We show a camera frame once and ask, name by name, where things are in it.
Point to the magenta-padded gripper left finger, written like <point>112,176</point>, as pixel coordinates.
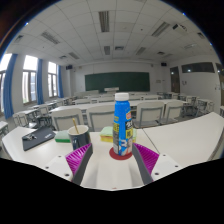
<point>76,160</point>

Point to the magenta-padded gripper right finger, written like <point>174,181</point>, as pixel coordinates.
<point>146,160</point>

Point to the blue white-capped drink bottle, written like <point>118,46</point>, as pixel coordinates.
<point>122,126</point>

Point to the dark blue mug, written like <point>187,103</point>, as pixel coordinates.
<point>80,139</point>

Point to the flat round red coaster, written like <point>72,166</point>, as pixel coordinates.
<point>116,157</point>

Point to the wooden stick in mug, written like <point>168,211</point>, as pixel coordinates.
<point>75,126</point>

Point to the white classroom chairs group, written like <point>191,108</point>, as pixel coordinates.
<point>100,116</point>

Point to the bunch of keys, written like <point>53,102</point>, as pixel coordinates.
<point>30,136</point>

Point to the blue window curtain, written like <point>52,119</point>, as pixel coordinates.
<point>39,81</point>
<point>60,81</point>
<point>9,86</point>

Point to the bright classroom window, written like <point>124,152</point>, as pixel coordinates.
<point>30,80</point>
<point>52,80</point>
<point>2,83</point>

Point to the dark green blackboard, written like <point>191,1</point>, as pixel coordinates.
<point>116,81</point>

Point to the dark classroom door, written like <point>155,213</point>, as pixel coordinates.
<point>175,80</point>

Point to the ceiling projector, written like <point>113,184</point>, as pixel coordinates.
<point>179,28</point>

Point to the ceiling lights group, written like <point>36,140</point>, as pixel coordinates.
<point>104,20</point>

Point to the black wall speaker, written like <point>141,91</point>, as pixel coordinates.
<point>163,64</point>
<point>69,67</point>

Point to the dark high wall window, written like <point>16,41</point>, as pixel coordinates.
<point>198,67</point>

